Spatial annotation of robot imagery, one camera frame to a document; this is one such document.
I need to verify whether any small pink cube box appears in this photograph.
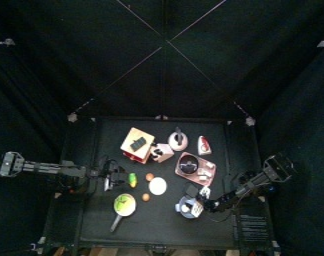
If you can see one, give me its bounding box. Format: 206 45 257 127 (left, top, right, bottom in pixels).
150 143 175 164

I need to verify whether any grey blue toy pot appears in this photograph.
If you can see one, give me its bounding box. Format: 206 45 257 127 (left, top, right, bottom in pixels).
174 195 199 220

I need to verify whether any wooden box with black block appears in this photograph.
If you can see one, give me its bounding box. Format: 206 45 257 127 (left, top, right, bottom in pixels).
119 126 156 165

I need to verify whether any black square toy piece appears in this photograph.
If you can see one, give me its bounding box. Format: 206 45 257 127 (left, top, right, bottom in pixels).
182 183 201 198

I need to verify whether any green toy vegetable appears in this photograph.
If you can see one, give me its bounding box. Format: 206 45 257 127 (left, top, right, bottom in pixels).
127 172 139 189

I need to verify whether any frying pan with green food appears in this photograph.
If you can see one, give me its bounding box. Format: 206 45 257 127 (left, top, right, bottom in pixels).
108 193 138 233

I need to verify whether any black toy pot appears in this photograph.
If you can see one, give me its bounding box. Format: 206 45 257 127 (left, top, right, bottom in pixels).
178 155 199 175

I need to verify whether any pink toy stove tray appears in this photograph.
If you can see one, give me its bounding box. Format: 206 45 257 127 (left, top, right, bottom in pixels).
174 151 218 187

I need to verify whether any white plate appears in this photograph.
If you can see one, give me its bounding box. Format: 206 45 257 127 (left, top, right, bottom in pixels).
147 176 168 196

